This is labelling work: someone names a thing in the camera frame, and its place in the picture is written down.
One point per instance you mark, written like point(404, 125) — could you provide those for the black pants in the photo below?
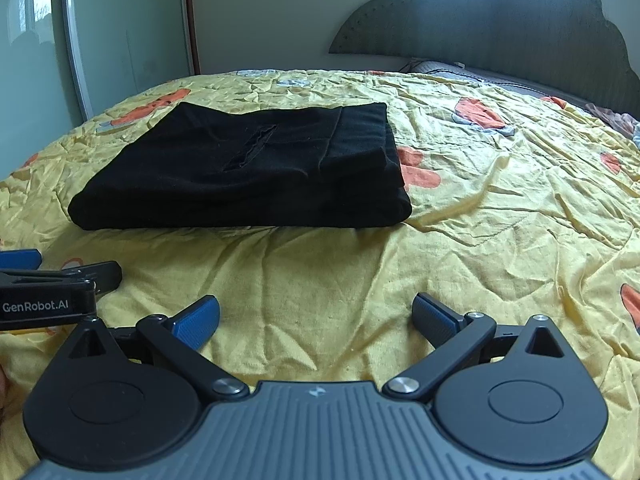
point(250, 165)

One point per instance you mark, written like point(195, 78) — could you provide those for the grey pillow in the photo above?
point(480, 75)

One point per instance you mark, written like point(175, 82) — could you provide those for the pink crumpled cloth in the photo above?
point(615, 120)

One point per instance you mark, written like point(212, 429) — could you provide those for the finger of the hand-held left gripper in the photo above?
point(97, 276)
point(17, 259)

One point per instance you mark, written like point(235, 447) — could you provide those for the glass wardrobe door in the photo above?
point(75, 30)

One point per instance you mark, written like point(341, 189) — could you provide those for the yellow floral bedspread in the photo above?
point(450, 220)

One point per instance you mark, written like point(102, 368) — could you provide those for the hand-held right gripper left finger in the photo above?
point(196, 317)

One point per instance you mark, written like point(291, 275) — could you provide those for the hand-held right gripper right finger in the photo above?
point(432, 317)

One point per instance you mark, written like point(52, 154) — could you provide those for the green padded headboard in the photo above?
point(500, 15)

